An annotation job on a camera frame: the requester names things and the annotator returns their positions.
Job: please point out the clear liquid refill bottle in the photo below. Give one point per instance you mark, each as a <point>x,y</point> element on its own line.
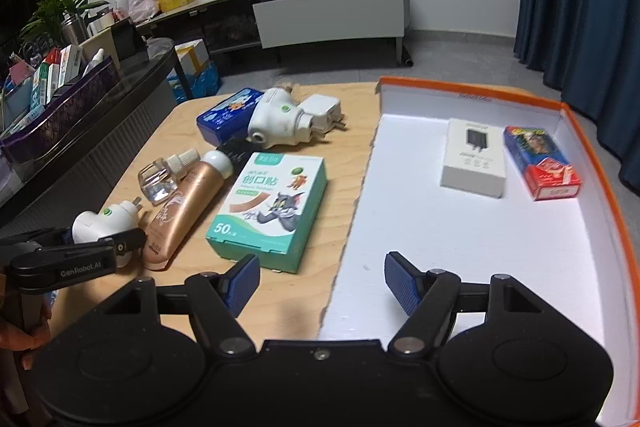
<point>162,177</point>

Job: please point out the dark glass coffee table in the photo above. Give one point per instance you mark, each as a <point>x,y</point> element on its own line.
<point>125,92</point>

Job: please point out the small black box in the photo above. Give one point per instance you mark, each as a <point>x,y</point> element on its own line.
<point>126,39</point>

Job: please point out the blue curtain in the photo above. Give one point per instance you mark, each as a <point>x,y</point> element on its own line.
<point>580,7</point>

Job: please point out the grey and white television stand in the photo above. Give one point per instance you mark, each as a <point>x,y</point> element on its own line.
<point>327,17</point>

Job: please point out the cream box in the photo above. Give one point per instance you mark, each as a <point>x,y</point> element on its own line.
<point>97,44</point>

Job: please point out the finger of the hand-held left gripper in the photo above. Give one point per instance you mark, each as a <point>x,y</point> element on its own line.
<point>131,241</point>
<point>55,237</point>

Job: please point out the large white plug-in vaporizer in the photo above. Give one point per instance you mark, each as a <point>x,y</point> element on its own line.
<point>274,119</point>

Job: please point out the small white plug-in vaporizer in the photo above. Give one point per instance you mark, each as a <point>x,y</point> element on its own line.
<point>100,225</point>

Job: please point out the leafy green plant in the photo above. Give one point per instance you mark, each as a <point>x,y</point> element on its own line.
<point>55,9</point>

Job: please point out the orange and white box tray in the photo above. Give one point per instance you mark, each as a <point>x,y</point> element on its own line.
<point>480,237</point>

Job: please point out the steel cup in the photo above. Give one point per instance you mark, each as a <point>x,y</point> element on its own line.
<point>74,29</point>

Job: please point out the small black ribbed object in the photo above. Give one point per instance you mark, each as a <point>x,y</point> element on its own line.
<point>236,150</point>

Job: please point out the cardboard box with yellow tape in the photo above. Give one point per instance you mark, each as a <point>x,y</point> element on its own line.
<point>192,56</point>

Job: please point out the person's left hand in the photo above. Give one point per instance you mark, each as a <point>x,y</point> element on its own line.
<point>31,343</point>

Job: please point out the green cartoon bandage box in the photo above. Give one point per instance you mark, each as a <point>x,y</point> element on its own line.
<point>270,212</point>

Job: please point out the white charger box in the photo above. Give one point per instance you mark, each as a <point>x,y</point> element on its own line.
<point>475,157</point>

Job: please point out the bronze tube with white cap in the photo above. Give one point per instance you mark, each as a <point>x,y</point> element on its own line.
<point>182,209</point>

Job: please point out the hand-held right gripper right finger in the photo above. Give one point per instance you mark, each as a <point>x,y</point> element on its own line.
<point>401,283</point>

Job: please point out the purple patterned box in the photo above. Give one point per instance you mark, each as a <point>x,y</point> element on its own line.
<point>65,107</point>

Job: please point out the row of small packets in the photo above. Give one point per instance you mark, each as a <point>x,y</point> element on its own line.
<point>47,77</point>

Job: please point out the white power adapter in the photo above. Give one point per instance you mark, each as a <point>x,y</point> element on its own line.
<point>322,111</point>

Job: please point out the white and red plastic bag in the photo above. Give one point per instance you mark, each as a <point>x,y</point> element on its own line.
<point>137,2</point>

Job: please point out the red and blue card pack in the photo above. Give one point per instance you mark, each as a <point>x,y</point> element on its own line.
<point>542,162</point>

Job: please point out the blue cartoon print box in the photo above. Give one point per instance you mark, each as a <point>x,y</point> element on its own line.
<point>229,116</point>

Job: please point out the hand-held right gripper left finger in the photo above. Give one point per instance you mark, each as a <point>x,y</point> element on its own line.
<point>243,285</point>

